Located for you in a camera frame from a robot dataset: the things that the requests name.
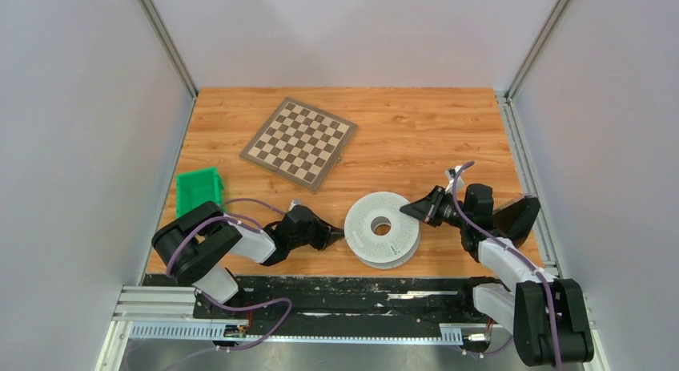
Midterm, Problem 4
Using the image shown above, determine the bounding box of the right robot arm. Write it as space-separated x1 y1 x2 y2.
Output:
400 183 595 366

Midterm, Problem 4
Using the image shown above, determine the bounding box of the wooden chessboard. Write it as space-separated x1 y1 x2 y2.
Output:
239 97 358 192

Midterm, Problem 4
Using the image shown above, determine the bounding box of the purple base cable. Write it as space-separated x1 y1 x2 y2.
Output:
460 331 516 358
196 291 294 353

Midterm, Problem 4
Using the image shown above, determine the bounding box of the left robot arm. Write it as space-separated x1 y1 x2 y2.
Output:
151 200 345 318

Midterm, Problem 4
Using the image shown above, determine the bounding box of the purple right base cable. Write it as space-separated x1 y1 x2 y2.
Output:
460 331 516 358

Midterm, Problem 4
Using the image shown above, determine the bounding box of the green plastic bin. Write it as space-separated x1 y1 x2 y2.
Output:
175 167 224 218

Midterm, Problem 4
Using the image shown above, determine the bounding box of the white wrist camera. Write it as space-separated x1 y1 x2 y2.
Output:
445 165 464 194
288 199 302 211

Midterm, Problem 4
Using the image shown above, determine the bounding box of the white perforated filament spool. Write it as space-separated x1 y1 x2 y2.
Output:
344 192 420 270

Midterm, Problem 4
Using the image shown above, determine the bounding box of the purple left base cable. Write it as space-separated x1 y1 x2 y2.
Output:
196 291 294 353

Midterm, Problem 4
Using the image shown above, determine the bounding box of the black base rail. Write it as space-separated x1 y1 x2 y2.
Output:
140 274 510 339

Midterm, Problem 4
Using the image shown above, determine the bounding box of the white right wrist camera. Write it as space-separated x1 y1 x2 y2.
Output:
445 165 464 194

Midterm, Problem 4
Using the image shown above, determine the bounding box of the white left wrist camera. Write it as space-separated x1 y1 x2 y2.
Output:
288 199 302 211

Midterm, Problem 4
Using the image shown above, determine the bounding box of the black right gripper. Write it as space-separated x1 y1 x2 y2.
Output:
400 187 469 230

